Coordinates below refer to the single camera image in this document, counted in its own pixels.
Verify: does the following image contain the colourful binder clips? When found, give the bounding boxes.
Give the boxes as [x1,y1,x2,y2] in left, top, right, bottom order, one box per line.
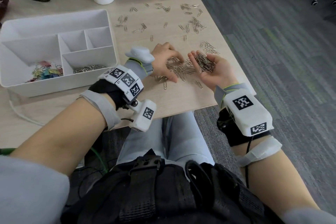
[25,61,63,83]

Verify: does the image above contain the grey arm strap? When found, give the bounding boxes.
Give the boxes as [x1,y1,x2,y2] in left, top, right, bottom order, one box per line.
[236,136,283,167]
[78,90,122,131]

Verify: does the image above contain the white hand tracker puck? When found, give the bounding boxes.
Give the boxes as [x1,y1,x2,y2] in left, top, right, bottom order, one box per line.
[125,46,155,64]

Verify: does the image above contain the person's left hand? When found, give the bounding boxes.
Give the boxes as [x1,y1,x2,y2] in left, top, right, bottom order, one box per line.
[151,42,186,83]

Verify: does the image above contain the white compartment organizer tray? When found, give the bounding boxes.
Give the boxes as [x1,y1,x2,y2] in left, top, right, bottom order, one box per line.
[0,9,118,98]

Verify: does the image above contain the grey knit wristband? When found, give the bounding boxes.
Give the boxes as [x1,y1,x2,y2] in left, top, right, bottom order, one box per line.
[123,58,154,80]
[214,82,252,109]

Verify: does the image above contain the dark patterned snack bag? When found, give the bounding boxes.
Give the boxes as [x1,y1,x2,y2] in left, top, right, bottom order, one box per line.
[0,0,10,22]

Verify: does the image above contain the pile of silver paper clips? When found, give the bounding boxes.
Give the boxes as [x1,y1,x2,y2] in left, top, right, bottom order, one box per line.
[115,2,220,90]
[194,52,216,74]

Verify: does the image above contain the black waist harness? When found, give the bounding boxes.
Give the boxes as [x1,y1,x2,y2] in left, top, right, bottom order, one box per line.
[60,149,284,224]

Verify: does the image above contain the white cable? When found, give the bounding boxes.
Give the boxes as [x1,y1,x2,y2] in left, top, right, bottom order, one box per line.
[8,95,45,127]

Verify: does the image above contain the person's left forearm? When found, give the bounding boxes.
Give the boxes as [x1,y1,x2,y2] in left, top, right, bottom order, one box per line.
[10,95,116,177]

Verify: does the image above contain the green cable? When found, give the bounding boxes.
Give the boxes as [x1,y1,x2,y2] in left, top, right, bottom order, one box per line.
[0,147,110,174]

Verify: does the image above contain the person's right hand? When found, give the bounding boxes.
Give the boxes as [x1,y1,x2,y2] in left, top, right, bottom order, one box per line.
[188,50,238,92]

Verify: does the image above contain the person's legs in jeans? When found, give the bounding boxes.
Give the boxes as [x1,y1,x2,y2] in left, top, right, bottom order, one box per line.
[115,111,215,167]

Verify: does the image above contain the person's right forearm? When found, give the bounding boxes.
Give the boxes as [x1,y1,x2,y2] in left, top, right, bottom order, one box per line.
[233,150,320,216]

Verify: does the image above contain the grey shirt sleeve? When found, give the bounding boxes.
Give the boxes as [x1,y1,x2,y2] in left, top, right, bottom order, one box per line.
[0,157,70,224]
[278,206,336,224]

